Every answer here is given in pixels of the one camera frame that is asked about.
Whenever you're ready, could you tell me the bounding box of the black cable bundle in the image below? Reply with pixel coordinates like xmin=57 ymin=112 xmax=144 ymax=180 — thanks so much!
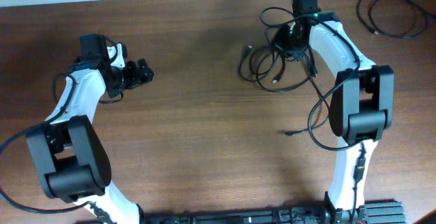
xmin=237 ymin=6 xmax=331 ymax=137

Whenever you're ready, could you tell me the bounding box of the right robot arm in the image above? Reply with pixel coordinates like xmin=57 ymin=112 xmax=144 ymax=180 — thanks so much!
xmin=272 ymin=0 xmax=394 ymax=223

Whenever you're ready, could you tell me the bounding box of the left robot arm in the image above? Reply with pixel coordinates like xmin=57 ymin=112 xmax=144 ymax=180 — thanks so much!
xmin=26 ymin=34 xmax=154 ymax=223

